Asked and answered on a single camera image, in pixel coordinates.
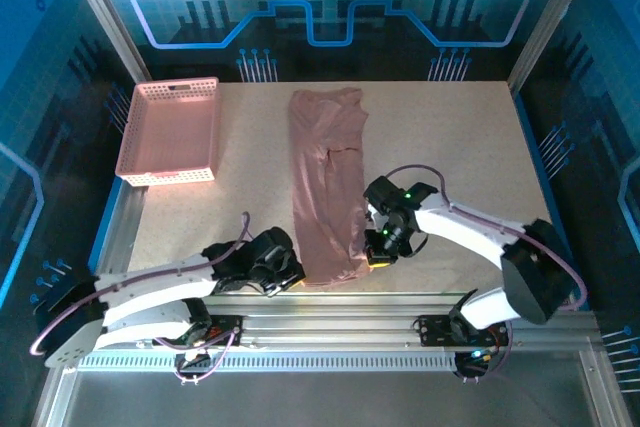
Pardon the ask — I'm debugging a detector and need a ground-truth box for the pink t-shirt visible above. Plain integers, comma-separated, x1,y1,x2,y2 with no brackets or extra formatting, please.
287,87,372,288

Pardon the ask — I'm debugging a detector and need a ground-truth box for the pink plastic basket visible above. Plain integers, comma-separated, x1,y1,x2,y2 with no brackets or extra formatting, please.
114,76,221,187

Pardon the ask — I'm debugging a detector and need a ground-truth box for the aluminium frame rail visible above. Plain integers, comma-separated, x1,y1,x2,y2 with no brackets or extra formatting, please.
99,294,604,351

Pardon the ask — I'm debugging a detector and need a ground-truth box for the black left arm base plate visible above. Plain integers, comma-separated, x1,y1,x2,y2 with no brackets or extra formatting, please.
199,314,245,348

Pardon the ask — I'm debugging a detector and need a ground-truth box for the slotted grey cable duct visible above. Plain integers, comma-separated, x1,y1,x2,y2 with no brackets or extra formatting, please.
79,352,459,373

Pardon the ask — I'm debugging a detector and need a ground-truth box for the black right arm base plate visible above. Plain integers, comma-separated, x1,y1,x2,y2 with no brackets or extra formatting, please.
417,314,511,348

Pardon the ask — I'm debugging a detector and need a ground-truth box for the black cable pass-through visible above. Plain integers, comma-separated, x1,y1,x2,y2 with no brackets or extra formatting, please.
452,350,496,382
173,352,212,382

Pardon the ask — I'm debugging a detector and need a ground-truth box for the aluminium frame post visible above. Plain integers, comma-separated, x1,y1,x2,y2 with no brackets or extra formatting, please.
57,0,157,101
507,0,599,93

